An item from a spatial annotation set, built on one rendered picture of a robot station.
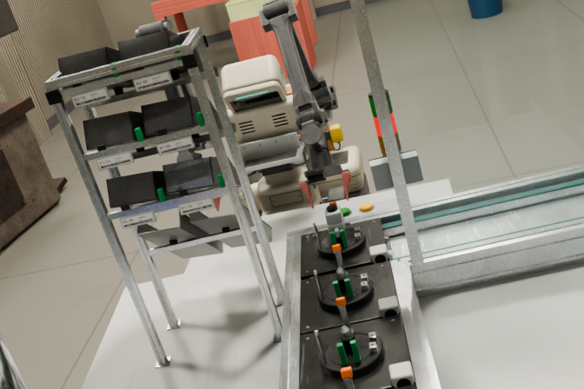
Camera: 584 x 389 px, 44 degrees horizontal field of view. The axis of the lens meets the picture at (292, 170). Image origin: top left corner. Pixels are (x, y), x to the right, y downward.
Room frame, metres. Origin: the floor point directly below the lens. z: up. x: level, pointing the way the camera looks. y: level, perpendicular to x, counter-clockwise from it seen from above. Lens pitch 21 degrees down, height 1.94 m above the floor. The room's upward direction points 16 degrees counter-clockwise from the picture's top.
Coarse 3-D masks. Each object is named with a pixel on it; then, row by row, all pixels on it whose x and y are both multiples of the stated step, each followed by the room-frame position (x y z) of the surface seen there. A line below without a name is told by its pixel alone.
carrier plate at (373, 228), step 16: (352, 224) 1.91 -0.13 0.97; (368, 224) 1.88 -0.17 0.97; (304, 240) 1.90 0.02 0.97; (368, 240) 1.79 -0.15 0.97; (384, 240) 1.77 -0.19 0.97; (304, 256) 1.81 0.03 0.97; (320, 256) 1.78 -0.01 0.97; (352, 256) 1.73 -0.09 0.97; (368, 256) 1.71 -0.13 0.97; (304, 272) 1.72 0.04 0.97; (320, 272) 1.70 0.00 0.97
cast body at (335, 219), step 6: (330, 210) 1.79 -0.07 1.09; (336, 210) 1.79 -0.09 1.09; (330, 216) 1.78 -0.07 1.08; (336, 216) 1.78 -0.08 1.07; (342, 216) 1.81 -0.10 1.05; (330, 222) 1.78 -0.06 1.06; (336, 222) 1.78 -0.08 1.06; (342, 222) 1.77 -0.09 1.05; (330, 228) 1.78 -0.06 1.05; (336, 228) 1.77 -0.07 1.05; (342, 228) 1.77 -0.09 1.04; (336, 234) 1.75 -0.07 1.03
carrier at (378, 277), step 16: (336, 272) 1.55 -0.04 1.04; (352, 272) 1.65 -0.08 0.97; (368, 272) 1.63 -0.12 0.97; (384, 272) 1.61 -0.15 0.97; (304, 288) 1.64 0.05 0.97; (320, 288) 1.53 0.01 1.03; (336, 288) 1.50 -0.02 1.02; (352, 288) 1.54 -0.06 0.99; (368, 288) 1.52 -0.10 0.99; (384, 288) 1.53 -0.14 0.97; (304, 304) 1.57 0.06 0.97; (320, 304) 1.54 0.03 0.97; (352, 304) 1.48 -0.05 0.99; (368, 304) 1.49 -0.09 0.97; (384, 304) 1.44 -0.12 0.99; (304, 320) 1.50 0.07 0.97; (320, 320) 1.48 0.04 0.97; (336, 320) 1.46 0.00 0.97; (352, 320) 1.44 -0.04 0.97
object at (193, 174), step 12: (168, 168) 1.71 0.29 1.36; (180, 168) 1.70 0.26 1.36; (192, 168) 1.69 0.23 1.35; (204, 168) 1.68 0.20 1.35; (216, 168) 1.70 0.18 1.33; (168, 180) 1.70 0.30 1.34; (180, 180) 1.69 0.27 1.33; (192, 180) 1.68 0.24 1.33; (204, 180) 1.67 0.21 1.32; (216, 180) 1.68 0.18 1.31; (168, 192) 1.69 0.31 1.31; (192, 192) 1.80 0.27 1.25
